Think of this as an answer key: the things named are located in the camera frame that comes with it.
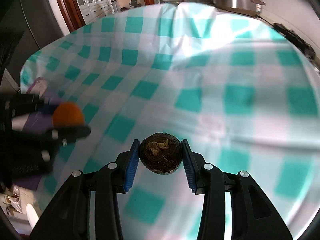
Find dark brown passion fruit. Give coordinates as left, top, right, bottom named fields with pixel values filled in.
left=138, top=133, right=183, bottom=175

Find dark grey refrigerator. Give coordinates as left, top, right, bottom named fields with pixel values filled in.
left=1, top=0, right=63, bottom=83

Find white box purple rim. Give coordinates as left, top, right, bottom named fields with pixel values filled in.
left=11, top=77, right=61, bottom=191

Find silver roaster pan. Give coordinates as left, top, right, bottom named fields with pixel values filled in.
left=213, top=0, right=265, bottom=17

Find red wooden door frame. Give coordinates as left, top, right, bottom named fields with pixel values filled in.
left=56, top=0, right=86, bottom=33

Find teal white checkered tablecloth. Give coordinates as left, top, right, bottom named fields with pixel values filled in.
left=20, top=3, right=319, bottom=239

